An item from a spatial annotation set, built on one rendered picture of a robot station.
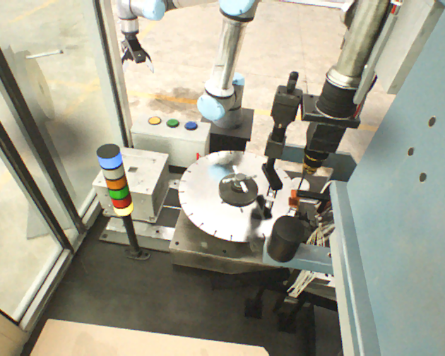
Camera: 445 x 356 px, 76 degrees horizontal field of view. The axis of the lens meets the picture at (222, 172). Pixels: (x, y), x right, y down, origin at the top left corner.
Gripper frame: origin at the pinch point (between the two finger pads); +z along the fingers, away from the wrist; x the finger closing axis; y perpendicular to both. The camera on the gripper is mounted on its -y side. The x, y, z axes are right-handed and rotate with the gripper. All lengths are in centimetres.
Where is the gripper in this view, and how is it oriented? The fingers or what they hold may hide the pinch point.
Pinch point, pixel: (138, 77)
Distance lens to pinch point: 140.7
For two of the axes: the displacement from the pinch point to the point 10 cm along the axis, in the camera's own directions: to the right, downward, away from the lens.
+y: -5.1, -6.4, 5.8
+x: -8.6, 3.2, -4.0
